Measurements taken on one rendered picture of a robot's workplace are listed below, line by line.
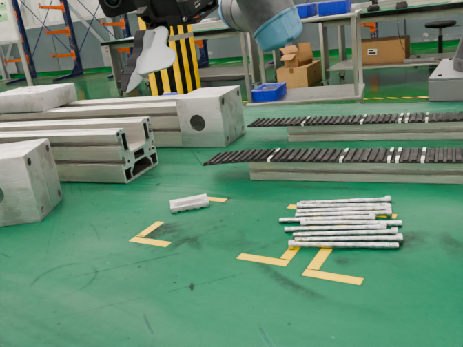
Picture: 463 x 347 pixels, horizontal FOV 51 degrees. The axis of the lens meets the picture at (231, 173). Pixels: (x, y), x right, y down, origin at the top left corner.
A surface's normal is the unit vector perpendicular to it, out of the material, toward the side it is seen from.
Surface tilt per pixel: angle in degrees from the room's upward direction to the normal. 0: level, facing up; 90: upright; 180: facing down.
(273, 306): 0
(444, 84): 90
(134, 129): 90
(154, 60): 50
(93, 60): 90
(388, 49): 90
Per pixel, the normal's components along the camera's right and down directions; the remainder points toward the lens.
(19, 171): -0.01, 0.33
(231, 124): 0.91, 0.01
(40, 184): 0.99, -0.12
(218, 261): -0.13, -0.94
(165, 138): -0.39, 0.35
